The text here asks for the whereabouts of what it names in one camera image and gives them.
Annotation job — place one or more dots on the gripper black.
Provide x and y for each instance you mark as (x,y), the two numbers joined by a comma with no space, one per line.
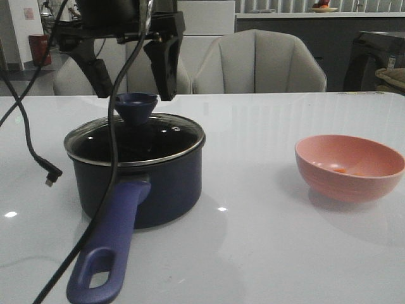
(161,23)

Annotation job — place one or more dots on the glass lid with blue knob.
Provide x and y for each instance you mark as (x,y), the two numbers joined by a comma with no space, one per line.
(143,136)

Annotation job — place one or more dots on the orange ham slices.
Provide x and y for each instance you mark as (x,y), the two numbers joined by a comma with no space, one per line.
(345,171)

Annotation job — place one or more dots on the pink bowl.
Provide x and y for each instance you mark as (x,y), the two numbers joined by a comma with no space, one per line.
(382,167)

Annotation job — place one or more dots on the left grey chair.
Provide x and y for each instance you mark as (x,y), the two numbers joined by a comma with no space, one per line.
(71,81)

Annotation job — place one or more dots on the grey chair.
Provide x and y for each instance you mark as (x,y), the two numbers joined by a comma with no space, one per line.
(258,61)
(71,81)

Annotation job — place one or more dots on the red bin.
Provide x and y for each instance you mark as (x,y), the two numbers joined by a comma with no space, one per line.
(38,45)

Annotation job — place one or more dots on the white refrigerator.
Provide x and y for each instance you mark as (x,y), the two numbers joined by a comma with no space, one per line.
(204,22)

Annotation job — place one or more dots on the right grey chair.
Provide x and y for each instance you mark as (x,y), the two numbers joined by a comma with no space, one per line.
(258,61)

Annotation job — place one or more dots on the dark blue saucepan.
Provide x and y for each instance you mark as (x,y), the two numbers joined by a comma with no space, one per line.
(140,197)

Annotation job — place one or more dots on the fruit plate on counter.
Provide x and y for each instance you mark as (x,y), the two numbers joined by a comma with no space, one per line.
(323,6)

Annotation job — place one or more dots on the dark grey counter cabinet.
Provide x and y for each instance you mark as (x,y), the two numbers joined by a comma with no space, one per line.
(328,36)

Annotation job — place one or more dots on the beige cushion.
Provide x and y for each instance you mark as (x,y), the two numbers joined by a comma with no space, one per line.
(390,80)

